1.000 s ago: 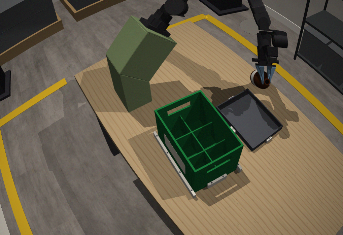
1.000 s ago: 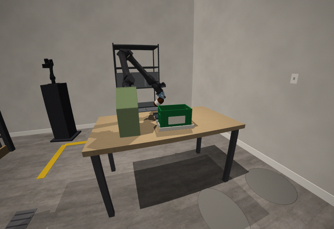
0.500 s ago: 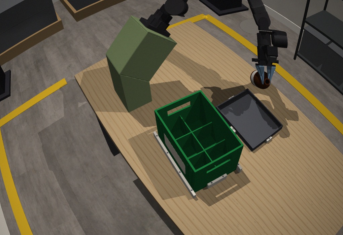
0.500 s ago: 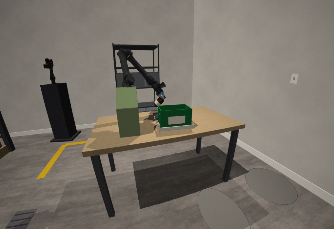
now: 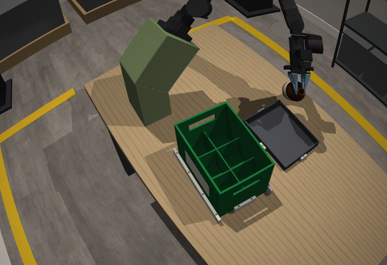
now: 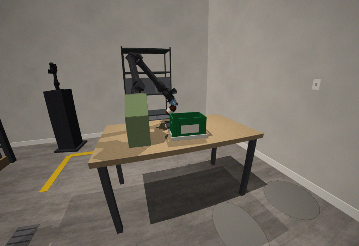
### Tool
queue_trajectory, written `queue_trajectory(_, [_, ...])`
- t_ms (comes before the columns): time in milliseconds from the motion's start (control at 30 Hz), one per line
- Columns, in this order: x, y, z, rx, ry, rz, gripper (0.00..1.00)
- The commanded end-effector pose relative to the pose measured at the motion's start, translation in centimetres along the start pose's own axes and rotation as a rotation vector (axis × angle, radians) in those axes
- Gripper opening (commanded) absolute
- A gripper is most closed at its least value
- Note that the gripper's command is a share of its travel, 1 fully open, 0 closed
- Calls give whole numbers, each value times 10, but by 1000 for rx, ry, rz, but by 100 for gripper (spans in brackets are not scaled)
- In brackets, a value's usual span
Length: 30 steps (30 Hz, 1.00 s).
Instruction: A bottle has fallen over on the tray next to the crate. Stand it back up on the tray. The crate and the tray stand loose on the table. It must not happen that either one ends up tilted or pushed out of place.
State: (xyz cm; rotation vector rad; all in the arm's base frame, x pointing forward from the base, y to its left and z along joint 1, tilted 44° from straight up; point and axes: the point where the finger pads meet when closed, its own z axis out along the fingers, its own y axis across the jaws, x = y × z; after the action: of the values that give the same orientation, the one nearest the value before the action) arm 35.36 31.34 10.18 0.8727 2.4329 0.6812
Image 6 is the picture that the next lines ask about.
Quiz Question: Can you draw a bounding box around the brown bottle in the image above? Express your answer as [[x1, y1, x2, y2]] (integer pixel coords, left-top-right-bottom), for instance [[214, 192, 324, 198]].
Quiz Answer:
[[166, 105, 177, 115]]

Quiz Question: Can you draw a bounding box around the green plastic crate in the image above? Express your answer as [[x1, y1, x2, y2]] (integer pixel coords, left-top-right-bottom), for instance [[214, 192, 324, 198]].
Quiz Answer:
[[169, 112, 207, 137]]

